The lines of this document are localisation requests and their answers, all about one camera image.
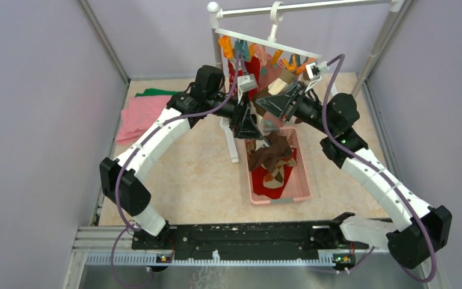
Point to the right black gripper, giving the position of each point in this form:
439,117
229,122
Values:
281,103

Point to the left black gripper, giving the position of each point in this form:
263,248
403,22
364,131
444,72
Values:
241,115

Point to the pink sock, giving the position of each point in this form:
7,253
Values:
269,71
270,123

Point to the red santa sock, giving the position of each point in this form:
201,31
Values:
260,178
283,192

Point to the red snowflake sock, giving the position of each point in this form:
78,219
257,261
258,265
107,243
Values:
252,67

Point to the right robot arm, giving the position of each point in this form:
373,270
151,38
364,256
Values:
416,230

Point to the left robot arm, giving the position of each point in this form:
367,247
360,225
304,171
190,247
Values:
122,178

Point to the white clip sock hanger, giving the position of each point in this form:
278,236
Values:
276,13

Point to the pink plastic basket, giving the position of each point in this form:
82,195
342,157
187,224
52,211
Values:
301,189

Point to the green folded cloth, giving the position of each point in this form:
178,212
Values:
155,92

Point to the pink folded cloth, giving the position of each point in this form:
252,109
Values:
140,114

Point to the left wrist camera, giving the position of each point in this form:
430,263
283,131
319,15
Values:
245,83

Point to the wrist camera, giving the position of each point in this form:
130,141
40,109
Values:
245,83
315,73

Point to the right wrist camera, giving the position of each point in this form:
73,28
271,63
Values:
315,73

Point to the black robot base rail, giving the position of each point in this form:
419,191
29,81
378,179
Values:
302,243

